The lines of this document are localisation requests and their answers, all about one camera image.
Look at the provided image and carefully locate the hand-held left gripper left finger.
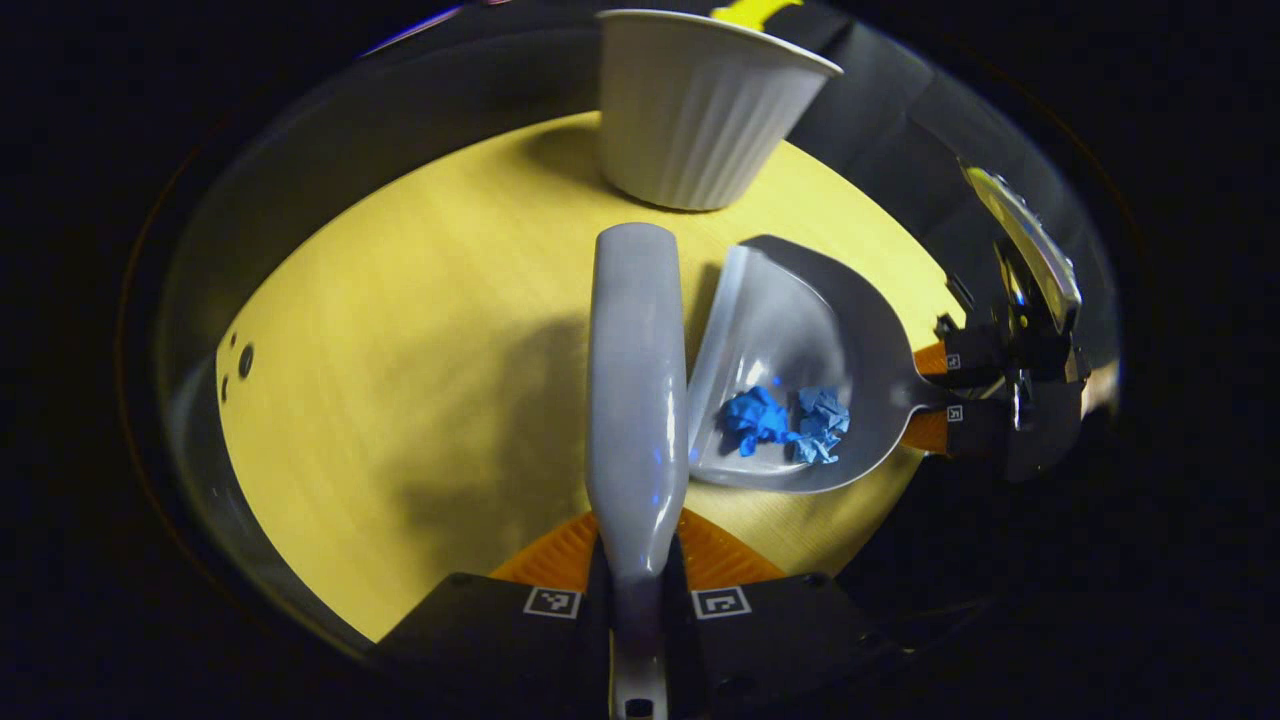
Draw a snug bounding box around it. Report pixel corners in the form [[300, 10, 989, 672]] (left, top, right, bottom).
[[375, 512, 613, 691]]

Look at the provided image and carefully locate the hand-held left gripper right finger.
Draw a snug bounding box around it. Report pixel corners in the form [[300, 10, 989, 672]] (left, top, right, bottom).
[[668, 508, 881, 691]]

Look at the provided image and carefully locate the grey plastic dustpan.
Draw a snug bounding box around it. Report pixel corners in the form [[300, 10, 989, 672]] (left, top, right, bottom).
[[686, 235, 961, 495]]

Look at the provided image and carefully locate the light blue paper trash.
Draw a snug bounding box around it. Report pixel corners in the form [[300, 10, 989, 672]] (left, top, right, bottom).
[[790, 386, 852, 465]]

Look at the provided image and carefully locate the dark blue paper trash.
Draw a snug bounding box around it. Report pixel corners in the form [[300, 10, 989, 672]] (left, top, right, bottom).
[[720, 386, 796, 458]]

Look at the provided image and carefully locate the small grey broom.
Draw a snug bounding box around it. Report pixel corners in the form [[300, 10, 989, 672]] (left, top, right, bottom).
[[585, 222, 691, 720]]

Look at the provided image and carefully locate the white ribbed garbage bin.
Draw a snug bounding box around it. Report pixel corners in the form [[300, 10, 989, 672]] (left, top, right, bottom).
[[598, 8, 844, 212]]

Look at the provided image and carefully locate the wooden desktop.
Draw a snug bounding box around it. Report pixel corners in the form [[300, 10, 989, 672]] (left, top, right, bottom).
[[215, 110, 966, 643]]

